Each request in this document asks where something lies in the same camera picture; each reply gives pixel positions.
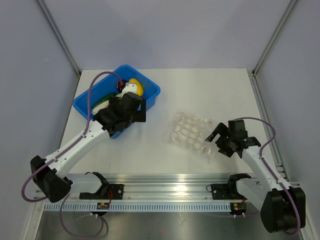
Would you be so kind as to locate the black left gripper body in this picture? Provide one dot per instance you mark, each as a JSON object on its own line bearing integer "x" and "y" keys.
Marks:
{"x": 115, "y": 100}

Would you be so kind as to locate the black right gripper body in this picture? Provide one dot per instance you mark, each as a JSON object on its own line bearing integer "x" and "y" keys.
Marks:
{"x": 224, "y": 143}

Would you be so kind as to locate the clear zip top bag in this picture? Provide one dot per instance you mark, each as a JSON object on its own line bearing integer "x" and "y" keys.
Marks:
{"x": 189, "y": 132}

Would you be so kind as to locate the yellow mango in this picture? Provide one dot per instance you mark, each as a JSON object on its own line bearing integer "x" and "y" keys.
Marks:
{"x": 140, "y": 87}

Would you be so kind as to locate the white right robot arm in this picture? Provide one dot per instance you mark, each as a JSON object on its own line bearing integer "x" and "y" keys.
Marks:
{"x": 281, "y": 206}

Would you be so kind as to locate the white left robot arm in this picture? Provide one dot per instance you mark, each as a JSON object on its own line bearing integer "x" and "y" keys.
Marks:
{"x": 50, "y": 173}

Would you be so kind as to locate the white green leek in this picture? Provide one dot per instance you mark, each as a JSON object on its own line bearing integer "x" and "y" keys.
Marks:
{"x": 103, "y": 105}

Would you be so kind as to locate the green cucumber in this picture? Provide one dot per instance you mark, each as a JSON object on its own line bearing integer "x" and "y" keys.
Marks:
{"x": 103, "y": 99}

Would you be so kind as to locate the dark red onion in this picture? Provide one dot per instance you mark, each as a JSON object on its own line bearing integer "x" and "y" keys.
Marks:
{"x": 120, "y": 85}

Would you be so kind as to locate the blue plastic bin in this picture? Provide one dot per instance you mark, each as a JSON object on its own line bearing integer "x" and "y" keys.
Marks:
{"x": 107, "y": 85}

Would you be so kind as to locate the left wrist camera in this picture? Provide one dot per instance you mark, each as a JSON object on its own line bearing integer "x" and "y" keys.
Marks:
{"x": 130, "y": 88}

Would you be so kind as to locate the aluminium mounting rail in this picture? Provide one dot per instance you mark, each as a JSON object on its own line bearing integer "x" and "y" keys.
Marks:
{"x": 165, "y": 187}

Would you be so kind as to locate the white slotted cable duct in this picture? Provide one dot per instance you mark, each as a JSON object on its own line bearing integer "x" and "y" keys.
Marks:
{"x": 212, "y": 207}

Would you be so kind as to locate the left aluminium frame post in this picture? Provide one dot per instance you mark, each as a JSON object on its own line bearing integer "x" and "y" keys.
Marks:
{"x": 59, "y": 37}

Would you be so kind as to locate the aluminium frame post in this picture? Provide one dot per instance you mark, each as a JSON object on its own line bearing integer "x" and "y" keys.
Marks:
{"x": 59, "y": 37}
{"x": 275, "y": 35}

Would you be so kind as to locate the right aluminium frame post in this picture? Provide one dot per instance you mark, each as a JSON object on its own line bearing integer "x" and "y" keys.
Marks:
{"x": 275, "y": 35}

